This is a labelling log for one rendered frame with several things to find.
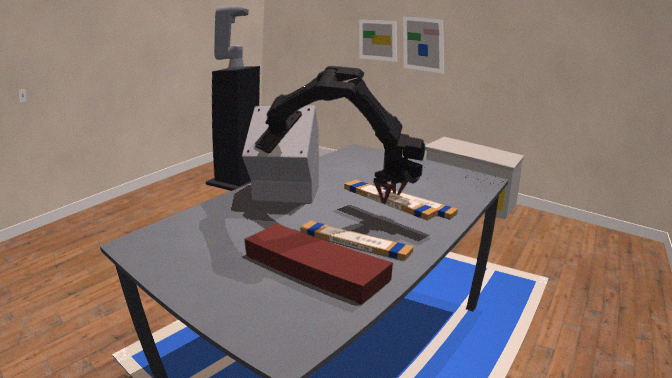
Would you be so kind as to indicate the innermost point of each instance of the white electrode pack with blue and orange bands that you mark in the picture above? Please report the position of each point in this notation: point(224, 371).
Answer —
point(356, 240)

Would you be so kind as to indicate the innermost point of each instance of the white welding electrode pack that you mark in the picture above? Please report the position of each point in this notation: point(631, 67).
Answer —
point(396, 201)

